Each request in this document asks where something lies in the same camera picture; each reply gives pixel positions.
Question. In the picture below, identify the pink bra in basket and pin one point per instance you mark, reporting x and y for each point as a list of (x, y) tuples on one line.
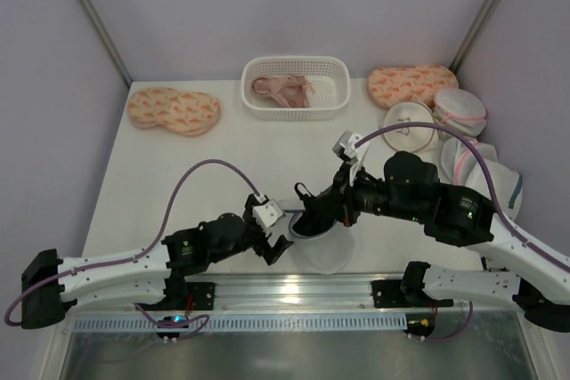
[(290, 92)]

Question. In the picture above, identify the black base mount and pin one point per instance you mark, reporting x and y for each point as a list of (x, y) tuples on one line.
[(182, 295), (406, 292)]

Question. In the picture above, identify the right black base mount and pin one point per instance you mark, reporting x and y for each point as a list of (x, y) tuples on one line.
[(406, 292)]

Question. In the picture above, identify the cream laundry bag beige trim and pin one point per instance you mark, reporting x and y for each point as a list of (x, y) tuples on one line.
[(411, 139)]

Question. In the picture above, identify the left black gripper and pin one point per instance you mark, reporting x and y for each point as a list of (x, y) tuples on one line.
[(260, 240)]

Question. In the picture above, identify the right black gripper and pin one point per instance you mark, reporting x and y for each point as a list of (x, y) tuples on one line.
[(337, 202)]

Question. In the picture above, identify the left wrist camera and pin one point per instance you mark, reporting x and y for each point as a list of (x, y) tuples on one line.
[(266, 212)]

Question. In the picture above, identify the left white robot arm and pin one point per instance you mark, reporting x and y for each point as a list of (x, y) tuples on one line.
[(153, 278)]

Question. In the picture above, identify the peach patterned bra case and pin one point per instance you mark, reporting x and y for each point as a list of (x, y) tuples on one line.
[(389, 86), (182, 112)]

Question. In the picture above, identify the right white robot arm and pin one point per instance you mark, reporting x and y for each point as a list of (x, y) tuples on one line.
[(532, 281)]

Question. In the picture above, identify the black bra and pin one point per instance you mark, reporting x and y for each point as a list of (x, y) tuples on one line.
[(321, 211)]

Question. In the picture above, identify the white slotted cable duct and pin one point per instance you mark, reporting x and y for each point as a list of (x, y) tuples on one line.
[(250, 323)]

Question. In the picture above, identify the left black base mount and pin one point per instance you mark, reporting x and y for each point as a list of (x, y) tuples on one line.
[(182, 295)]

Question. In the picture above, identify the aluminium mounting rail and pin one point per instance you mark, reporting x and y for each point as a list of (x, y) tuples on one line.
[(239, 292)]

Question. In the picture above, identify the white mesh bag pink trim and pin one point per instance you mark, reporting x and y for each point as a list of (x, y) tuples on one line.
[(458, 161)]

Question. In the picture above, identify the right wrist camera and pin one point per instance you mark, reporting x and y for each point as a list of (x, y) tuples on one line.
[(351, 151)]

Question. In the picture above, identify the white mesh bag pink zipper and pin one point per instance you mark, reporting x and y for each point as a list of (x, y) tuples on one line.
[(460, 110)]

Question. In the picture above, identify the white plastic basket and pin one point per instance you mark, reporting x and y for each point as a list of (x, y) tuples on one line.
[(328, 75)]

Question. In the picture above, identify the right peach patterned bra case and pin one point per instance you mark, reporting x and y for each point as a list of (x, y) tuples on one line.
[(389, 86)]

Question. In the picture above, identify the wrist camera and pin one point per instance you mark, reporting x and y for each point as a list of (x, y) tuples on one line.
[(266, 212), (351, 151)]

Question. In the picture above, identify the large white bag blue trim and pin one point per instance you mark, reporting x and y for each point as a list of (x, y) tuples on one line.
[(508, 185)]

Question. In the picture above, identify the left peach patterned bra case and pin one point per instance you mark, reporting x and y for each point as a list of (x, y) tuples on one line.
[(182, 112)]

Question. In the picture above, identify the white mesh bag blue trim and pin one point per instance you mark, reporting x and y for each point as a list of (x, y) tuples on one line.
[(325, 254)]

